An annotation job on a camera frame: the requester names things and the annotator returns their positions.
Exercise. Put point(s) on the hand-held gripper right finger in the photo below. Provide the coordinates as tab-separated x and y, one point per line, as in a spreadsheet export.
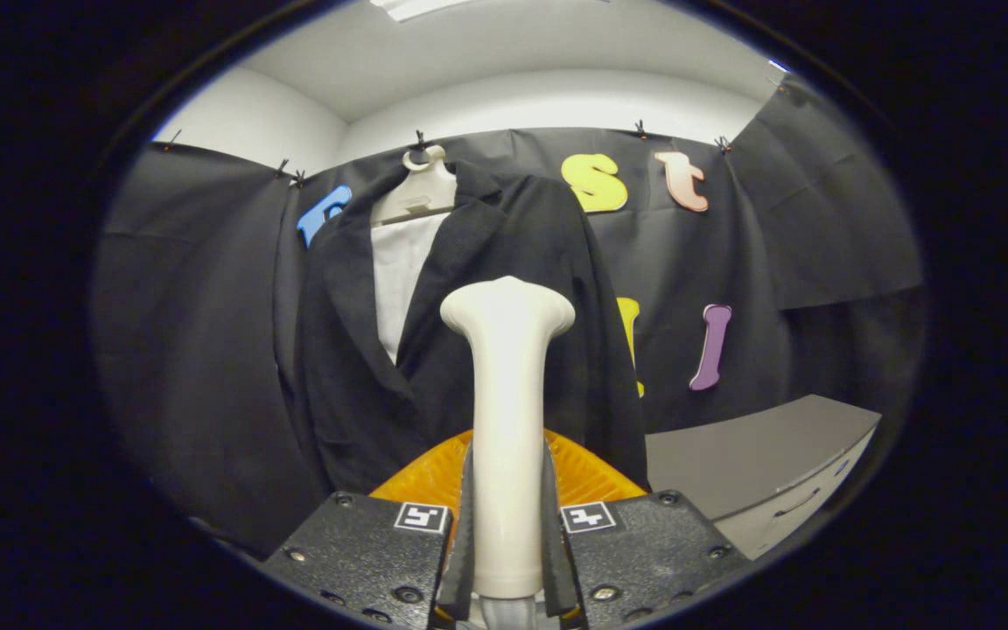
554	551

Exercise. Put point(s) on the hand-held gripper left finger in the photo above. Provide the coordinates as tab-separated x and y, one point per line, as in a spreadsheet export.
464	551

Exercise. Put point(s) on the white garment steamer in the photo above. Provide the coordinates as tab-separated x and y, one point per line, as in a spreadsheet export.
508	394

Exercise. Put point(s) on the white shirt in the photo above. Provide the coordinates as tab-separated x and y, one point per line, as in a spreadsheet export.
399	280

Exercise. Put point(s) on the black suit jacket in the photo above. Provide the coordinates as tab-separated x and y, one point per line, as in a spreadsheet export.
521	236

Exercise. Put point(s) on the grey cabinet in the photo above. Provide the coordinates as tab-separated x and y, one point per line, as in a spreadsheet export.
749	455

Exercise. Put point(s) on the black backdrop cloth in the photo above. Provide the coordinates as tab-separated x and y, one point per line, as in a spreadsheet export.
206	306

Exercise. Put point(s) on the ceiling light panel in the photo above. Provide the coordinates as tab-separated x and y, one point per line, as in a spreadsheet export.
412	7

